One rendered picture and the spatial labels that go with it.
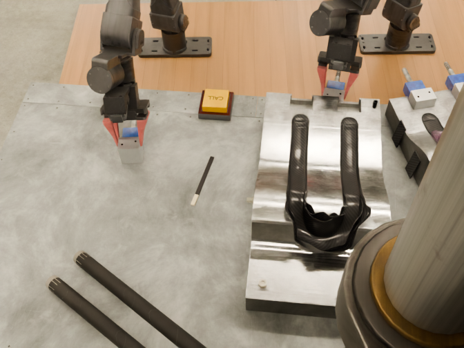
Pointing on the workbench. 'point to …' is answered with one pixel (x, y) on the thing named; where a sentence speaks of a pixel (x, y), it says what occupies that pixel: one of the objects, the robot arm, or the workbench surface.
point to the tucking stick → (202, 181)
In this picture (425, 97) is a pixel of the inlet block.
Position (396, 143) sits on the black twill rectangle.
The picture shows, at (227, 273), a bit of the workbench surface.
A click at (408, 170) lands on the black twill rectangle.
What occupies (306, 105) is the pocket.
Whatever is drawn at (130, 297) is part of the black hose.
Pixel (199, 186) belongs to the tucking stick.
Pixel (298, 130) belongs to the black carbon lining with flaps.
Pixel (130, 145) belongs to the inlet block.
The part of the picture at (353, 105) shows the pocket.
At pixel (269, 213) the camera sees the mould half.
